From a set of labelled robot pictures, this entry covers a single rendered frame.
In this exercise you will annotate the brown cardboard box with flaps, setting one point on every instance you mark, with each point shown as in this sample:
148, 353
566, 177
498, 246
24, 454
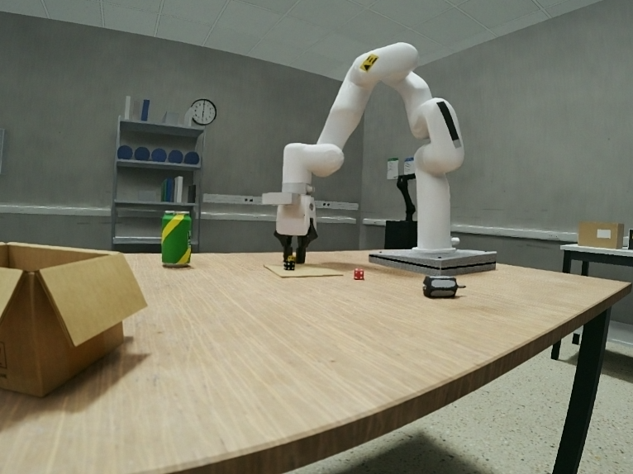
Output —
86, 297

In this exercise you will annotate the beige square mat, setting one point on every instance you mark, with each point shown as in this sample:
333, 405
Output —
303, 270

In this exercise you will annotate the green drink can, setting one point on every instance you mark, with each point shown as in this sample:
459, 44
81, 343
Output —
176, 239

